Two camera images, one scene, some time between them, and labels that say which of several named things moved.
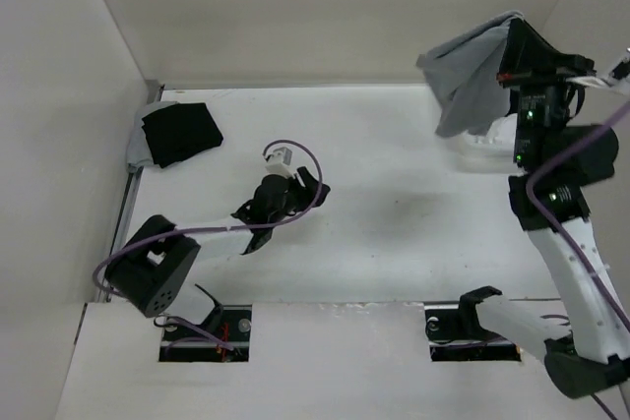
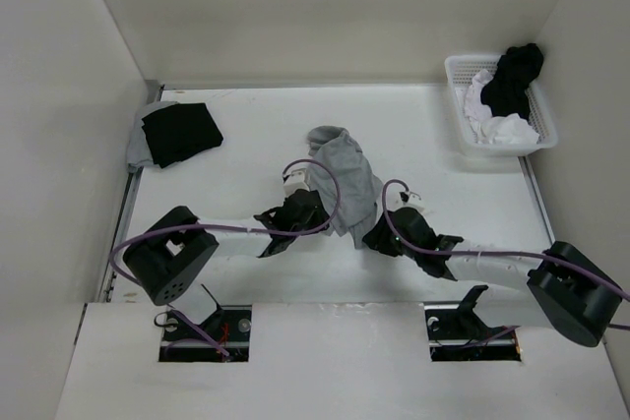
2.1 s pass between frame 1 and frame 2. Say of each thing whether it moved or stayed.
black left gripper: moved
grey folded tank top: stayed
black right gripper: moved
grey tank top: moved
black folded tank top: stayed
